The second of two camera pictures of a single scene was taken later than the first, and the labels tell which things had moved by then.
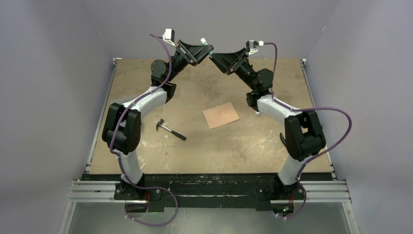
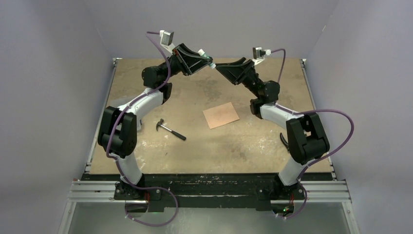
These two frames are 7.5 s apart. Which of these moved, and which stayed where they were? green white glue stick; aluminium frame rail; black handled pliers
Moved: green white glue stick
Stayed: aluminium frame rail; black handled pliers
